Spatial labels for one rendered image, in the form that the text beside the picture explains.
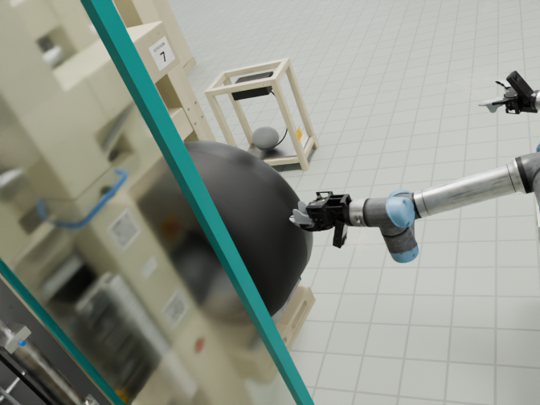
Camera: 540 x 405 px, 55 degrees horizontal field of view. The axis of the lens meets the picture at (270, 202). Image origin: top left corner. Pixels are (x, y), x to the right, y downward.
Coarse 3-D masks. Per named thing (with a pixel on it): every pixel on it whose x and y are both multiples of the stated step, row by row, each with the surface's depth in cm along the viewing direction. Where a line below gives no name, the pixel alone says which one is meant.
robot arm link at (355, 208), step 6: (354, 198) 137; (360, 198) 135; (366, 198) 134; (354, 204) 134; (360, 204) 133; (348, 210) 135; (354, 210) 133; (360, 210) 132; (354, 216) 133; (360, 216) 132; (354, 222) 134; (360, 222) 133
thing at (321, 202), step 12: (324, 192) 142; (312, 204) 140; (324, 204) 138; (336, 204) 138; (348, 204) 138; (312, 216) 141; (324, 216) 138; (336, 216) 139; (348, 216) 135; (324, 228) 142
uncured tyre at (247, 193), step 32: (192, 160) 150; (224, 160) 150; (256, 160) 153; (224, 192) 142; (256, 192) 146; (288, 192) 153; (224, 224) 139; (256, 224) 142; (288, 224) 150; (256, 256) 142; (288, 256) 150; (288, 288) 154
